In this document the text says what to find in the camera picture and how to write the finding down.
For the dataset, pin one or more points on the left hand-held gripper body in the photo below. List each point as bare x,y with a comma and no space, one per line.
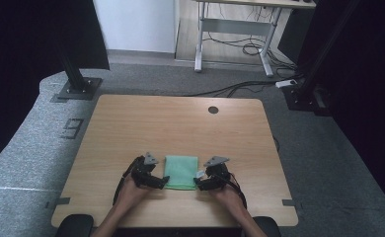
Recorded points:
141,171

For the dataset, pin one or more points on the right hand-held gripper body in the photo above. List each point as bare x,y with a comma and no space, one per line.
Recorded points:
220,173

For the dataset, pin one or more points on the green microfibre cloth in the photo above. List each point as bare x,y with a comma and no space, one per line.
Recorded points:
180,171

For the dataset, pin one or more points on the person's left hand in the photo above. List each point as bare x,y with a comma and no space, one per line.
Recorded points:
133,197

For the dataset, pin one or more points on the person's right hand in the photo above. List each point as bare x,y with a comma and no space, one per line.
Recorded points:
230,200

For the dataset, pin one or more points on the black table grommet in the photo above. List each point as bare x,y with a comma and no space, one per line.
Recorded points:
213,110

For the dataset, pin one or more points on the white power strip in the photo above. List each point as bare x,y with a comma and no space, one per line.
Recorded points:
286,83

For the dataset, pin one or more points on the black metal stand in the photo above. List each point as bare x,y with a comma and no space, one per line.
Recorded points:
77,79
307,85

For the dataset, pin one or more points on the black computer case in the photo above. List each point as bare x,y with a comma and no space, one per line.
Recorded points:
292,33

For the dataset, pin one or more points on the black curtain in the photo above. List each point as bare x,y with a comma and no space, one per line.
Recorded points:
371,82
22,65

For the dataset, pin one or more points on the white metal desk frame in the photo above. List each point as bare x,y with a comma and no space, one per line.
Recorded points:
236,27

